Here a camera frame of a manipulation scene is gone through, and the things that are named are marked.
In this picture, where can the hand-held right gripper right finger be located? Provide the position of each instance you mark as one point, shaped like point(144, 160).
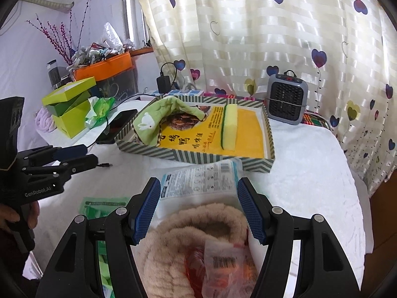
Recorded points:
point(251, 211)

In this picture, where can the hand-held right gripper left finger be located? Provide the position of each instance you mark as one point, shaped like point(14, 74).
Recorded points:
point(147, 211)

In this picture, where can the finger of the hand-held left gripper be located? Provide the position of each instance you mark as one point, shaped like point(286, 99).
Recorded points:
point(71, 152)
point(80, 163)

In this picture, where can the clear packet with red contents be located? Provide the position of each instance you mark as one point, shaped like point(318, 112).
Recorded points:
point(223, 264)

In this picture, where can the white plastic wipes packet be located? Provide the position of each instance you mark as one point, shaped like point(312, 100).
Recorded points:
point(198, 180)

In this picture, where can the striped cardboard box tray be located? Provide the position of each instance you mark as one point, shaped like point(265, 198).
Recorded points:
point(186, 156)

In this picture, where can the green rabbit towel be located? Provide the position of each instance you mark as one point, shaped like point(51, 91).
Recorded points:
point(155, 115)

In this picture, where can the person's left forearm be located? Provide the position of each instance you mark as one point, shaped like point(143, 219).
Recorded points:
point(9, 254)

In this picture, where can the person's left hand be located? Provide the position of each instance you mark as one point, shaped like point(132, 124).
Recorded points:
point(9, 219)

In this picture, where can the lime green gift box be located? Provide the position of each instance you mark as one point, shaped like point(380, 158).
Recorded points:
point(71, 121)

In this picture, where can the pink towel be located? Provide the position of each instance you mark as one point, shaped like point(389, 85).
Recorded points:
point(45, 122)

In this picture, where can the green tissue pack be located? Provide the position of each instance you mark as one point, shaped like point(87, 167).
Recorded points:
point(100, 108)

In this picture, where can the black smartphone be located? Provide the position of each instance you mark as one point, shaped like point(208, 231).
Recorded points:
point(118, 124)

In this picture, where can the black jar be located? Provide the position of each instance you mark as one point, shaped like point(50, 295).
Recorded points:
point(55, 74)

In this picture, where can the dark transparent storage bin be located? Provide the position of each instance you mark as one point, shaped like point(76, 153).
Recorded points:
point(118, 83)

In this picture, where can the yellow green sponge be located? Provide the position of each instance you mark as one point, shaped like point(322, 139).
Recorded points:
point(229, 127)

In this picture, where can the orange box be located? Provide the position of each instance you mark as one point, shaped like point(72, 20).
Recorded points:
point(105, 68)

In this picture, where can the purple decorative branches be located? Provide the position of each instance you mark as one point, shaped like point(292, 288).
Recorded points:
point(67, 56)

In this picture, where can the pile of small sundries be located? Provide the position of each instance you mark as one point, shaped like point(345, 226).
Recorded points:
point(93, 54)

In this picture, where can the black charger adapter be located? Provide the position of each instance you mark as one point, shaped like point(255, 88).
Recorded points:
point(163, 83)

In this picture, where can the grey space heater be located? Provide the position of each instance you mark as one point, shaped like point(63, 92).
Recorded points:
point(285, 99)

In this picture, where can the orange windowsill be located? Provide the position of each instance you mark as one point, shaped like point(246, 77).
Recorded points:
point(141, 51)

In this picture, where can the clear plastic bag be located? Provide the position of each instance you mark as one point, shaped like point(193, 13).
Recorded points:
point(111, 35)

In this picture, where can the white blue power strip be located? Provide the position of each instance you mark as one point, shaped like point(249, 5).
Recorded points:
point(183, 92)

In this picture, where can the cream heart print curtain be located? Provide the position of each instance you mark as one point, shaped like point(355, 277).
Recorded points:
point(248, 21)

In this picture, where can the metal window frame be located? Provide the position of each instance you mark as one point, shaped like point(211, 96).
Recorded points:
point(128, 12)

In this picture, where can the striped wrapped wall pipe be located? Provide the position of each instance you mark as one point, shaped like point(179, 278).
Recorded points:
point(46, 2)

